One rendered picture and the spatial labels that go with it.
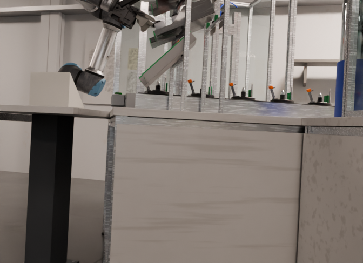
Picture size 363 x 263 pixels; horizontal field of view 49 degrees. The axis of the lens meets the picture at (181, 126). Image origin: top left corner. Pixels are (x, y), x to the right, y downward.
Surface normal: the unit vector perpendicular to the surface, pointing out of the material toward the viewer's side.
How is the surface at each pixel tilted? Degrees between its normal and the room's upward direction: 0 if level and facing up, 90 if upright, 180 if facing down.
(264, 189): 90
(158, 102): 90
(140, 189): 90
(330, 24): 90
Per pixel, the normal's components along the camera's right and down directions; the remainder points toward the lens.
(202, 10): 0.03, 0.00
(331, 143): -0.98, -0.05
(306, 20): -0.28, -0.02
